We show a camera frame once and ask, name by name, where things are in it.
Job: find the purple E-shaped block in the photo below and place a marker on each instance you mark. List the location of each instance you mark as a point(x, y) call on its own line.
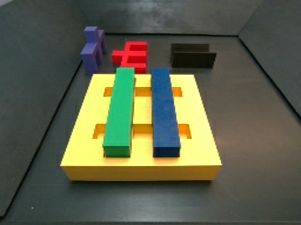
point(94, 49)

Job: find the yellow slotted board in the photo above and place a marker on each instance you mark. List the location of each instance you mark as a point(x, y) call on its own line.
point(85, 162)

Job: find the blue long bar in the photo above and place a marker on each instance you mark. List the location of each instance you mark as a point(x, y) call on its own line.
point(165, 124)

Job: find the green long bar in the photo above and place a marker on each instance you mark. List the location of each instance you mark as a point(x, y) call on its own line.
point(117, 139)

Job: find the red E-shaped block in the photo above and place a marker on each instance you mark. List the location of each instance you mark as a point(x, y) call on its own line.
point(133, 56)

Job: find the black angle bracket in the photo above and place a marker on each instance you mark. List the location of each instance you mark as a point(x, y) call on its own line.
point(192, 56)

